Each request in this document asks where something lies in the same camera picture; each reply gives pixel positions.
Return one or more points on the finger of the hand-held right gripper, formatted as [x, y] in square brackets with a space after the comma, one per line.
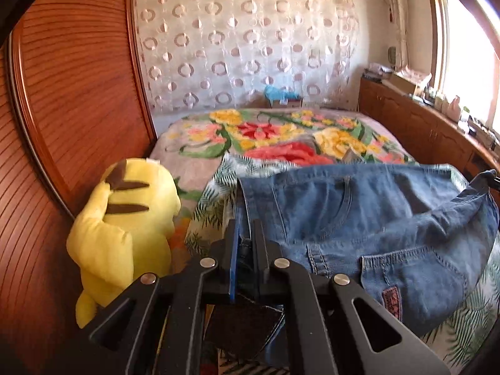
[493, 177]

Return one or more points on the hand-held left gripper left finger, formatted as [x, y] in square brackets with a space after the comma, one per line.
[233, 265]

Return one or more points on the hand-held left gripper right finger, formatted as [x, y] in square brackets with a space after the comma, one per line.
[258, 259]

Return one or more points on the blue denim pants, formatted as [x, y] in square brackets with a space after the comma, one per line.
[351, 218]

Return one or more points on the leaf-print bed sheet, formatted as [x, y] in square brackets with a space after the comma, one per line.
[211, 211]

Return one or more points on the wooden cabinet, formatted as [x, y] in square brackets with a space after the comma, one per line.
[410, 125]

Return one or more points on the yellow plush toy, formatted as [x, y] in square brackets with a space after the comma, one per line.
[125, 211]

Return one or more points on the floral blanket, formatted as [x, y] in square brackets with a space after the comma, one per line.
[273, 132]

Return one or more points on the window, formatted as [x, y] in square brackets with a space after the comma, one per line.
[468, 47]

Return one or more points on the cardboard box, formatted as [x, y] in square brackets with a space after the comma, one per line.
[287, 103]

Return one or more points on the blue plush toy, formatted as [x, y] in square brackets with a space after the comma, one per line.
[277, 93]

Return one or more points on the white side curtain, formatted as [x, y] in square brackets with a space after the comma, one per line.
[394, 15]

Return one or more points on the sheer circle-pattern curtain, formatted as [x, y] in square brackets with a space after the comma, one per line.
[242, 47]

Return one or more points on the wooden wardrobe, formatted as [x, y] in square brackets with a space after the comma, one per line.
[78, 86]

